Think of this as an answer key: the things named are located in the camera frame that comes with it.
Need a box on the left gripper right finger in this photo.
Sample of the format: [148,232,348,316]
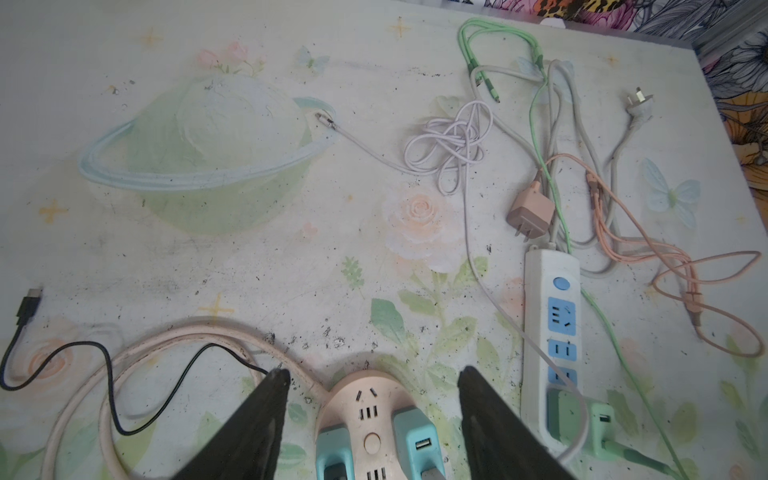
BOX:
[457,366,572,479]

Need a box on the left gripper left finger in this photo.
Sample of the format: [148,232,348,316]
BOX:
[174,369,291,479]

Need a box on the green charger adapter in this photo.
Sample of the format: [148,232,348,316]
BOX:
[545,386,618,462]

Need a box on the teal charger with white cable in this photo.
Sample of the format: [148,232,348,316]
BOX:
[392,407,446,480]

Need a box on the teal charger with black cable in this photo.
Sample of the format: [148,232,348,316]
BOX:
[315,424,355,480]

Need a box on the white blue power strip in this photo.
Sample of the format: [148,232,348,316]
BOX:
[520,247,584,452]

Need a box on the round pink power socket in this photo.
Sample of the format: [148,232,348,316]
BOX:
[316,370,415,479]

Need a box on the pink charger adapter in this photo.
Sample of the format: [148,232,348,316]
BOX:
[506,180,555,241]

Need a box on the pink socket cord with plug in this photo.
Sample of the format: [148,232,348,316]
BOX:
[38,320,331,480]

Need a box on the black usb cable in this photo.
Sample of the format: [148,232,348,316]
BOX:
[0,286,271,437]

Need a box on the pink usb cable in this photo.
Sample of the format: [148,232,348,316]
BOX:
[533,152,766,359]

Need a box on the lilac usb cable bundle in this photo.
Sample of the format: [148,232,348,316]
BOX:
[314,98,592,463]

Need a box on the green usb cable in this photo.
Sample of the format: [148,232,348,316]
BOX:
[457,17,691,480]

